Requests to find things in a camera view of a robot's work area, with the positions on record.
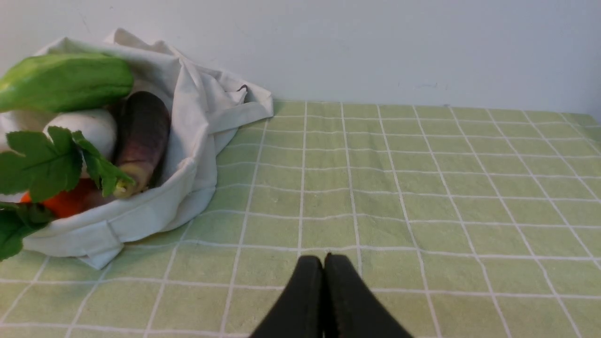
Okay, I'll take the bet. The purple eggplant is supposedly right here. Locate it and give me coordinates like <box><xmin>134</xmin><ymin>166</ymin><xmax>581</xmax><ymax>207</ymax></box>
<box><xmin>113</xmin><ymin>91</ymin><xmax>171</xmax><ymax>199</ymax></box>

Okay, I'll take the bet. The orange carrot with leaves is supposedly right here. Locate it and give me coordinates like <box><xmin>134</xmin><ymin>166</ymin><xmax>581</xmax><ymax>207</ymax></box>
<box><xmin>0</xmin><ymin>178</ymin><xmax>113</xmax><ymax>261</ymax></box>

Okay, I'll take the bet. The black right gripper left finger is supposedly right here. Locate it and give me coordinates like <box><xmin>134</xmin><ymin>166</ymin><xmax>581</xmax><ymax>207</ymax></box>
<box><xmin>250</xmin><ymin>255</ymin><xmax>324</xmax><ymax>338</ymax></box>

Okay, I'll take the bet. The green checkered tablecloth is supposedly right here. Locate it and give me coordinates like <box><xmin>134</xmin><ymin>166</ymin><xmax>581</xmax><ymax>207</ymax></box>
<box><xmin>1</xmin><ymin>102</ymin><xmax>601</xmax><ymax>338</ymax></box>

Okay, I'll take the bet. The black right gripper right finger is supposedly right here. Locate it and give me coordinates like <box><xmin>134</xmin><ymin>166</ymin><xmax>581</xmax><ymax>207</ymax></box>
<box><xmin>324</xmin><ymin>253</ymin><xmax>412</xmax><ymax>338</ymax></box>

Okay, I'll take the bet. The white cloth bag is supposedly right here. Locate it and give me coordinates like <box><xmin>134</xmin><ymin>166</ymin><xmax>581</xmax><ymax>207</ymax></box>
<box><xmin>1</xmin><ymin>29</ymin><xmax>273</xmax><ymax>269</ymax></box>

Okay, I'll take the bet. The white radish with leaves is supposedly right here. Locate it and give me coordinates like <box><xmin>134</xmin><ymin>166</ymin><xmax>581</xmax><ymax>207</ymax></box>
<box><xmin>0</xmin><ymin>109</ymin><xmax>132</xmax><ymax>202</ymax></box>

